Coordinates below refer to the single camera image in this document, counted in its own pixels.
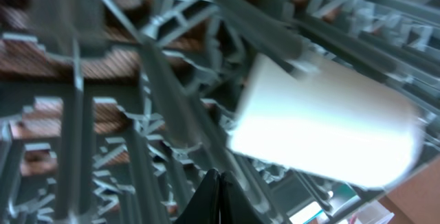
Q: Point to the teal plastic serving tray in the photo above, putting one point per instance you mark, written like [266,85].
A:
[327,205]

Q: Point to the grey plastic dishwasher rack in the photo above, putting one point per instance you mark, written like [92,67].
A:
[113,111]

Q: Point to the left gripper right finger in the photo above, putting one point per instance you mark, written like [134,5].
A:
[235,207]

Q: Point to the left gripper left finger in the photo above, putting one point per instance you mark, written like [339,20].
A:
[203,208]

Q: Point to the white paper cup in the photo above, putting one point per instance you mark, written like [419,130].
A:
[334,123]

